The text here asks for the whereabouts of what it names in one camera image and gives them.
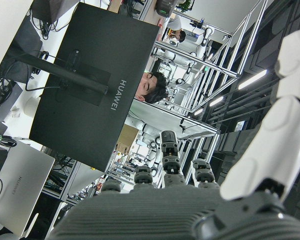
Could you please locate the right white-grey robot hand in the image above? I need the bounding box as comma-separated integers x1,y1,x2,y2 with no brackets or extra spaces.
47,28,300,240

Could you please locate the black Huawei monitor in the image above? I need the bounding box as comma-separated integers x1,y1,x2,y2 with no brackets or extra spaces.
29,2,160,173

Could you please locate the person with black hair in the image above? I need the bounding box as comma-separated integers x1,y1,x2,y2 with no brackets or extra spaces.
134,71,169,105

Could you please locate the silver Huawei laptop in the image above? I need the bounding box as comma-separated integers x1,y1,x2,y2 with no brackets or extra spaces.
0,141,56,238

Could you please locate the white round desk cup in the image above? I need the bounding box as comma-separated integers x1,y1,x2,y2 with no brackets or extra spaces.
24,96,42,118

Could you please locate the dark grey monitor stand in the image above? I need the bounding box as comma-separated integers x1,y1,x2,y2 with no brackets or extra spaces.
0,14,109,96

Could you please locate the crumpled white tissue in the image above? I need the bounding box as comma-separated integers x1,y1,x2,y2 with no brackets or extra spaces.
9,106,21,118

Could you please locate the long ceiling light strip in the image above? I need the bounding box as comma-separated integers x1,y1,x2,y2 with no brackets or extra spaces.
237,69,268,91

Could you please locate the flat dark grey box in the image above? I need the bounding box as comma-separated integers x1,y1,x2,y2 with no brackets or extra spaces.
0,82,23,121

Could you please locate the person in white shirt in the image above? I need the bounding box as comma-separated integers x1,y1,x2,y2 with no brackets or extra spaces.
167,14,187,43

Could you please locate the black device with green light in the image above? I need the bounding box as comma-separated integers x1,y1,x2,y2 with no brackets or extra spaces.
156,0,178,17

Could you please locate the green plant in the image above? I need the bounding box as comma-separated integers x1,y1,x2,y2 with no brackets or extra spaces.
177,0,192,12

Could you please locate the dark grey desk device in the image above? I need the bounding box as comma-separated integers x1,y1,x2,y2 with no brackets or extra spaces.
31,0,81,22

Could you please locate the white panel workcell frame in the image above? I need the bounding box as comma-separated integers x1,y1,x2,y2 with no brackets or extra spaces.
107,101,221,193

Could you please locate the coiled black cable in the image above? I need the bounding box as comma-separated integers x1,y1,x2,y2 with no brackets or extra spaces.
0,132,18,148

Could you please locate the aluminium frame cage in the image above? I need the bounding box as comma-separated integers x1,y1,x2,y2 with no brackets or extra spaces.
151,0,270,118

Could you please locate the black monitor cable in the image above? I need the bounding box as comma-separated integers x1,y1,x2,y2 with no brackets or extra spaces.
24,51,68,92

